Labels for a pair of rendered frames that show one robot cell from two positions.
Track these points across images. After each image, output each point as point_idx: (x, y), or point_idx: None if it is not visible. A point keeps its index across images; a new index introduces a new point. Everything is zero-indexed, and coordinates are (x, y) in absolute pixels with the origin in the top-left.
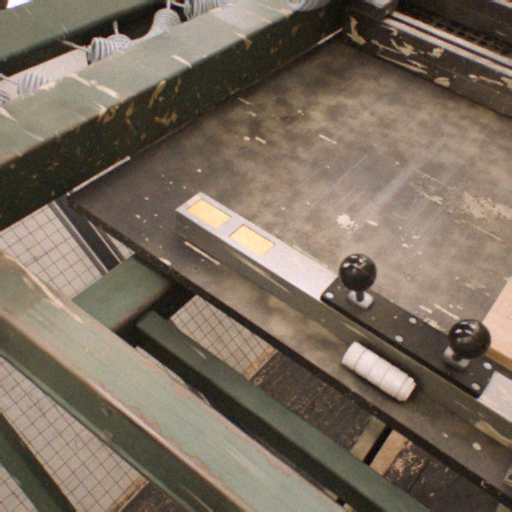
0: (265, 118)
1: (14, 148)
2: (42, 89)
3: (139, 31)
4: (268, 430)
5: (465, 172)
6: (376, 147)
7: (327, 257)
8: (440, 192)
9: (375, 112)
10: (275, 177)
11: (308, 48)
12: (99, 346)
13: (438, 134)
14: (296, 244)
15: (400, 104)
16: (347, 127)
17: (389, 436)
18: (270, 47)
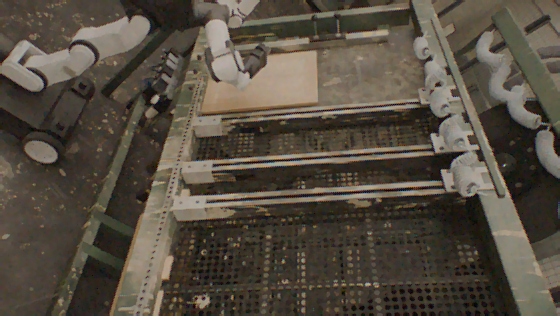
0: (409, 67)
1: (415, 6)
2: (434, 14)
3: (541, 119)
4: None
5: (346, 87)
6: (374, 79)
7: (355, 50)
8: (347, 78)
9: (388, 89)
10: (385, 56)
11: (527, 230)
12: (366, 10)
13: (364, 94)
14: (363, 48)
15: (385, 97)
16: (388, 79)
17: None
18: None
